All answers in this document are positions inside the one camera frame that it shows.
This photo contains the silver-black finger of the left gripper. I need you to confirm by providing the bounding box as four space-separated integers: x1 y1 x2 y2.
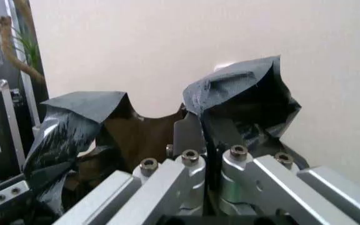
0 173 33 225

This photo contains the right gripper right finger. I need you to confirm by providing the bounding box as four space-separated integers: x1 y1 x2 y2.
219 144 360 225

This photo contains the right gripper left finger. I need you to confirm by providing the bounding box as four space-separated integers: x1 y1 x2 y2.
53 113 207 225

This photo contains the black plastic garbage bag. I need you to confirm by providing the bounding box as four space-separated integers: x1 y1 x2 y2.
22 55 310 225

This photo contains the brown twisted branch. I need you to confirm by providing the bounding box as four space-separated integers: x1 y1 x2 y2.
0 14 47 90

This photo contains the green leafy plant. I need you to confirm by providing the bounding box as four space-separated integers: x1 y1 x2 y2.
10 24 41 70

